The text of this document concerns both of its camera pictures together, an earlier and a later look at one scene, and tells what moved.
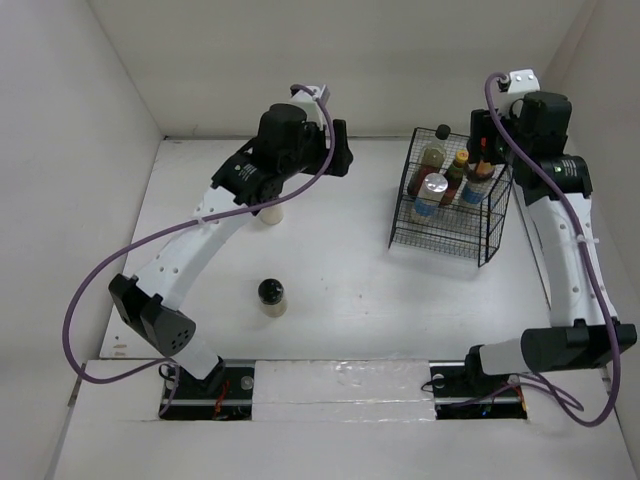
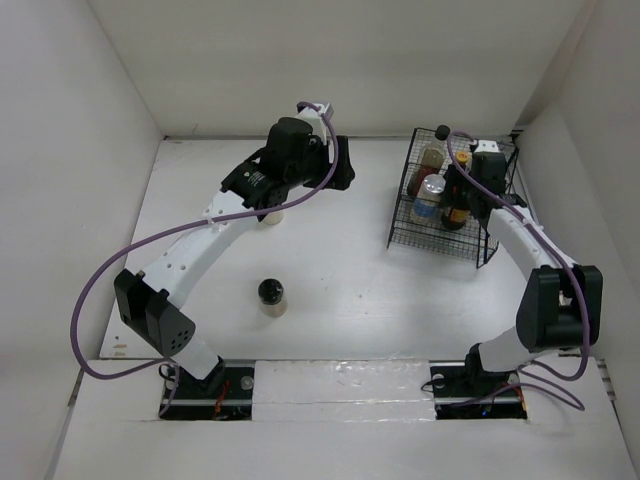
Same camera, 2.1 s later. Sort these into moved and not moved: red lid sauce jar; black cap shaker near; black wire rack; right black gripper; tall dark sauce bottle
Moved: red lid sauce jar; right black gripper
Not moved: tall dark sauce bottle; black cap shaker near; black wire rack
